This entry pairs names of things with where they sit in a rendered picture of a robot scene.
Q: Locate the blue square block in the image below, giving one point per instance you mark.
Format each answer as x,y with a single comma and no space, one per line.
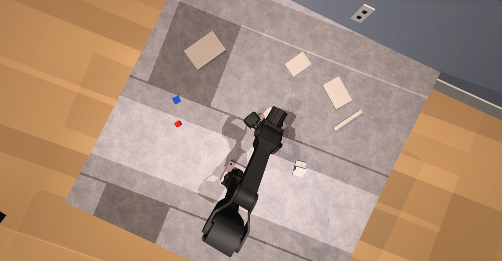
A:
176,99

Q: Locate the beige rectangular bar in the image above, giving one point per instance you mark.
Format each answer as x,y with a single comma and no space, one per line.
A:
347,120

